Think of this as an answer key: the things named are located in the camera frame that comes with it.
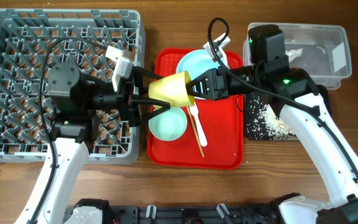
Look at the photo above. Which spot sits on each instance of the white plastic fork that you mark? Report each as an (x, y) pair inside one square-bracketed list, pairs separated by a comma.
[(195, 113)]

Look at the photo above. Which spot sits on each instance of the yellow plastic cup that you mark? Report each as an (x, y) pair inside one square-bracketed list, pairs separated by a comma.
[(172, 89)]

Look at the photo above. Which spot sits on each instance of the green plastic bowl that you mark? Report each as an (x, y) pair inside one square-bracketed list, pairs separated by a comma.
[(169, 125)]

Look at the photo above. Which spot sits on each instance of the clear plastic bin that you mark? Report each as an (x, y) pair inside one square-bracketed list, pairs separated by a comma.
[(326, 56)]

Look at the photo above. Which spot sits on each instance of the light blue round plate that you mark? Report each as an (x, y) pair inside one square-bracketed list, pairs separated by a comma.
[(194, 62)]

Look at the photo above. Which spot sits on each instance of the white tissue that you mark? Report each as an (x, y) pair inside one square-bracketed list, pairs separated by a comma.
[(293, 54)]

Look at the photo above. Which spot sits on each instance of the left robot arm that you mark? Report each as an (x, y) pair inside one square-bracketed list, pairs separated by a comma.
[(71, 136)]

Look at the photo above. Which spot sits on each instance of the single wooden chopstick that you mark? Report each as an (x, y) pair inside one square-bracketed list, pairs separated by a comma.
[(195, 132)]

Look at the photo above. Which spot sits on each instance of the spilled rice and scraps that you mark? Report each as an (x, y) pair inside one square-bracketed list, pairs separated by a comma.
[(272, 121)]

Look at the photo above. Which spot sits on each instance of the grey plastic dishwasher rack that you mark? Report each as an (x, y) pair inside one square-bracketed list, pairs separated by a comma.
[(34, 40)]

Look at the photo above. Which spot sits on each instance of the red plastic serving tray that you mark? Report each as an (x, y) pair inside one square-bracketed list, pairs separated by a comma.
[(222, 121)]

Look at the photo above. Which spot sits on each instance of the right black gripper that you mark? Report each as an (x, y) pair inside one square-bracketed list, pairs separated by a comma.
[(216, 89)]

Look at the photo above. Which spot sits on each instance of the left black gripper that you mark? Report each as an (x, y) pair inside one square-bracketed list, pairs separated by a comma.
[(125, 102)]

